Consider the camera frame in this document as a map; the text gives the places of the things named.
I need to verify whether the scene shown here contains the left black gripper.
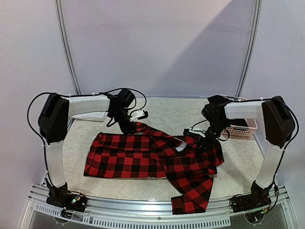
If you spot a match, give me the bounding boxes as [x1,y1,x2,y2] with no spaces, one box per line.
[111,109,137,135]

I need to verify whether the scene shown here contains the white green raglan t-shirt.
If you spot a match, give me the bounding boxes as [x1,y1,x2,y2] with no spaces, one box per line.
[71,112,107,122]

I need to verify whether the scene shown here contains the red black plaid garment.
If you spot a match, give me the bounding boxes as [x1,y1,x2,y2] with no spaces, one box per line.
[83,122,224,215]

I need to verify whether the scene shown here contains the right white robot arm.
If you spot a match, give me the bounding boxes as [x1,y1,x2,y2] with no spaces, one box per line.
[202,96,297,189]

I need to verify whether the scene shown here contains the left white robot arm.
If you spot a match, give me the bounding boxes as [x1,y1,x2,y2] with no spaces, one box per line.
[38,89,135,188]

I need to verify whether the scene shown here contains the pink plastic laundry basket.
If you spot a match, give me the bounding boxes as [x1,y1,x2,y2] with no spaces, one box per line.
[220,96,258,139]

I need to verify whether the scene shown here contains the black garment in basket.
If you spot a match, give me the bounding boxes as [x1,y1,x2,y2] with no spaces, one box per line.
[207,95,230,105]

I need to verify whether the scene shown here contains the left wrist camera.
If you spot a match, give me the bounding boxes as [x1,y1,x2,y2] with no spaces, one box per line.
[129,110,148,122]

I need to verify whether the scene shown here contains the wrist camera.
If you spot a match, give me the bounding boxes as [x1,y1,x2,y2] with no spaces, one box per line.
[129,110,148,122]
[183,128,205,137]

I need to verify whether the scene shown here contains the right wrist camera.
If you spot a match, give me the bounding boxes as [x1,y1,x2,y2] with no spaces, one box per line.
[183,128,205,137]

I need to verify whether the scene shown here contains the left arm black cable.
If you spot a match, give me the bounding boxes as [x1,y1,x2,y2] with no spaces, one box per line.
[26,87,147,141]

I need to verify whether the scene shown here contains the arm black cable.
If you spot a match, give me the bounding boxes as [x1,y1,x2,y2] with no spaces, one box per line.
[190,97,300,148]
[26,87,147,141]

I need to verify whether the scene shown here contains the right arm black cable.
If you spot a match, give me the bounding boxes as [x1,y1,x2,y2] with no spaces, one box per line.
[190,97,300,148]

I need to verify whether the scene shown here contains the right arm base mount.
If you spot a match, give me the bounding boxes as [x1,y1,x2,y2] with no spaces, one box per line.
[229,181,275,213]

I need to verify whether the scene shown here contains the aluminium front rail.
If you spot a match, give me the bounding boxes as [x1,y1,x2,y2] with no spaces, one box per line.
[20,185,301,229]

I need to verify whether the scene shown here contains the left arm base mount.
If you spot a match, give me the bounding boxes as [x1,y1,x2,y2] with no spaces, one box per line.
[46,180,88,212]

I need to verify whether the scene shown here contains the left aluminium frame post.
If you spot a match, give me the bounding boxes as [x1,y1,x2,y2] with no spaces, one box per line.
[54,0,82,95]

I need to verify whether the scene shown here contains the aluminium frame post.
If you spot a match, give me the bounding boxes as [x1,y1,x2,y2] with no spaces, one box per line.
[234,0,262,97]
[54,0,82,95]

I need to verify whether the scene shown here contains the right aluminium frame post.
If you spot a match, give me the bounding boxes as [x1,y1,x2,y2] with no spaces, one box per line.
[234,0,262,97]

